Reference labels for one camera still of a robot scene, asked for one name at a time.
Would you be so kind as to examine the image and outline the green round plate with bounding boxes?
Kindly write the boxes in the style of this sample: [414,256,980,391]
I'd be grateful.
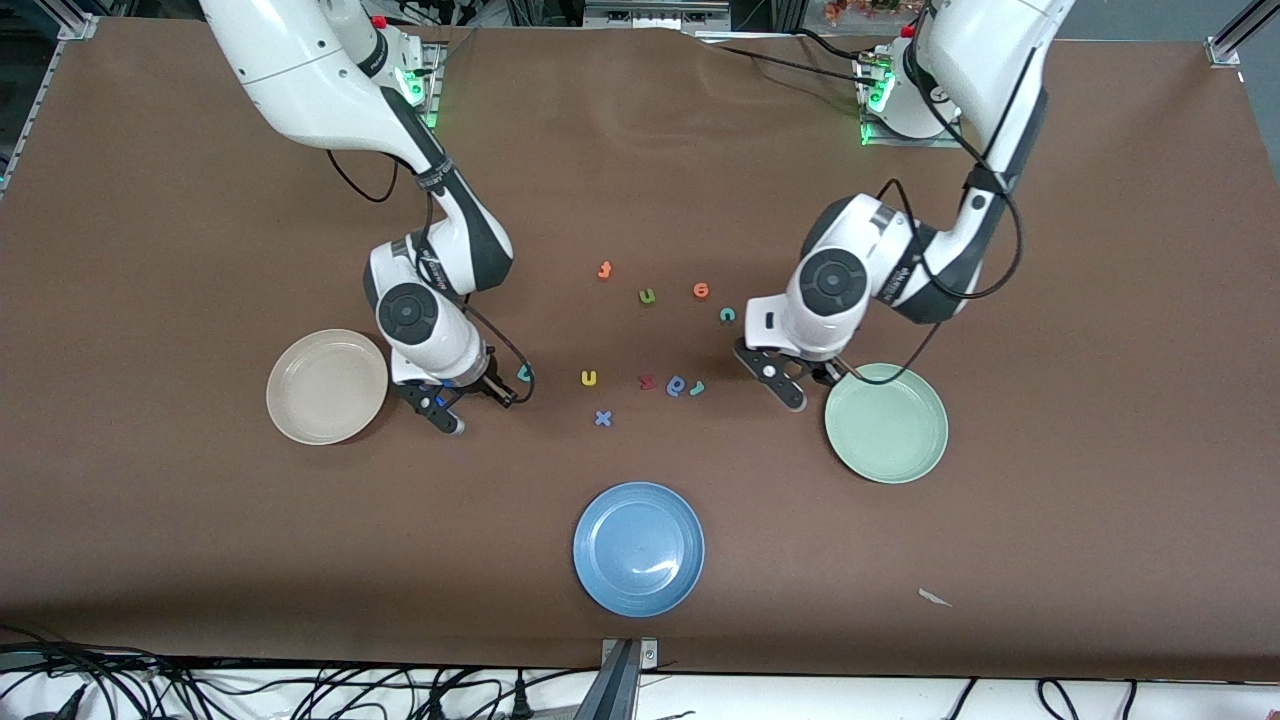
[824,363,949,485]

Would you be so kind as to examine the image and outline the beige round plate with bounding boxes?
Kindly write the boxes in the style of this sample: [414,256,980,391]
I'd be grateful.
[266,329,390,446]

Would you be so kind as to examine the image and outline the blue round plate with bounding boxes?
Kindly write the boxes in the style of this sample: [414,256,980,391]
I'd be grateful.
[573,482,706,618]

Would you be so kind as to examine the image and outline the brown table cover sheet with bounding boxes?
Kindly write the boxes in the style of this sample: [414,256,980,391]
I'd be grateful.
[0,18,1280,683]

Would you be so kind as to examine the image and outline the orange flower bunch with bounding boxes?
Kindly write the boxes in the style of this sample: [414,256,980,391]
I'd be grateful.
[825,0,916,23]

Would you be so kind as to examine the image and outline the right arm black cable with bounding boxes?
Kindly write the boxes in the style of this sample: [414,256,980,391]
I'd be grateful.
[325,150,536,406]

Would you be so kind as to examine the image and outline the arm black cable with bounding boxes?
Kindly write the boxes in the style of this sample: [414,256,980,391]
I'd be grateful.
[325,150,536,406]
[840,0,1026,386]

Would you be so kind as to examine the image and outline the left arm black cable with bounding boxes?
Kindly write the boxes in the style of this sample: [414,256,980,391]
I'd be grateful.
[840,0,1026,386]

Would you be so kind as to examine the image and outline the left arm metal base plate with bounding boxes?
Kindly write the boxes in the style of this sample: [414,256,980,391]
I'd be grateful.
[858,48,963,149]

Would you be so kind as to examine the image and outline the metal bracket plate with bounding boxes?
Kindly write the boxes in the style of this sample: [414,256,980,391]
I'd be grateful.
[601,637,660,670]

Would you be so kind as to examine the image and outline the dark aluminium post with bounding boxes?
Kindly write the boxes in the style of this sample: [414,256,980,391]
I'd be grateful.
[575,640,641,720]

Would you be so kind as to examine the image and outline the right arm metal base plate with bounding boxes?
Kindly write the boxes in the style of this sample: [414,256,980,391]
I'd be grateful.
[398,40,442,137]

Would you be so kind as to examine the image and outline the aluminium frame rail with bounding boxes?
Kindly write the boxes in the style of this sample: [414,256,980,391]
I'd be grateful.
[583,0,734,31]

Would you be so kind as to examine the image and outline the grey cable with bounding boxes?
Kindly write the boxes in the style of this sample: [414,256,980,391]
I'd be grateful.
[0,645,161,673]

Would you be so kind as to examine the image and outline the aluminium frame bar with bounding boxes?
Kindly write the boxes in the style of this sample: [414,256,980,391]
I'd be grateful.
[0,12,99,196]
[1205,0,1280,69]

